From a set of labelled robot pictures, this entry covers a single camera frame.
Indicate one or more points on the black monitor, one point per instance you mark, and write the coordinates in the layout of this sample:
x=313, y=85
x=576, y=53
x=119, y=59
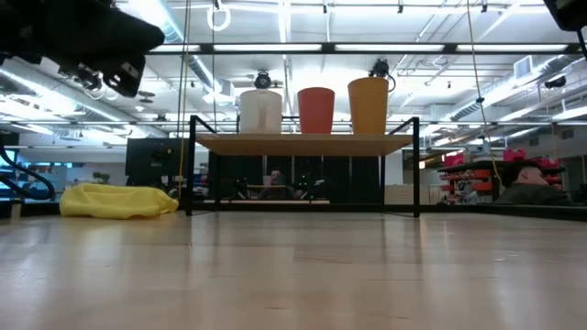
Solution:
x=151, y=158

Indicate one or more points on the wooden shelf with black frame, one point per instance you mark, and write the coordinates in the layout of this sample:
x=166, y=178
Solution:
x=302, y=144

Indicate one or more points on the white ceramic mug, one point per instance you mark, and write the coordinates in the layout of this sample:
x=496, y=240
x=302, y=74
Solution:
x=260, y=112

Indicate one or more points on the rack with red bins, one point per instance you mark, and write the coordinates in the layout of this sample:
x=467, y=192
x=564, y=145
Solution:
x=477, y=183

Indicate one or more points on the yellow cloth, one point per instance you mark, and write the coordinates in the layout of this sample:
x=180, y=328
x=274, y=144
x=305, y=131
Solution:
x=114, y=201

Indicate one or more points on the yellow plastic cup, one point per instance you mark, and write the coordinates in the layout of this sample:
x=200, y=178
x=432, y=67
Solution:
x=368, y=107

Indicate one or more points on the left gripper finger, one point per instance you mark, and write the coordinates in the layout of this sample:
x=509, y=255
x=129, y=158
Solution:
x=133, y=41

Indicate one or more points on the orange plastic cup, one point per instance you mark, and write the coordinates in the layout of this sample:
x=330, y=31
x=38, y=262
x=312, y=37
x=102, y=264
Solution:
x=316, y=112

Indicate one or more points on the person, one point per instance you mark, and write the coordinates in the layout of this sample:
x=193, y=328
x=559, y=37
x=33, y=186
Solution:
x=532, y=188

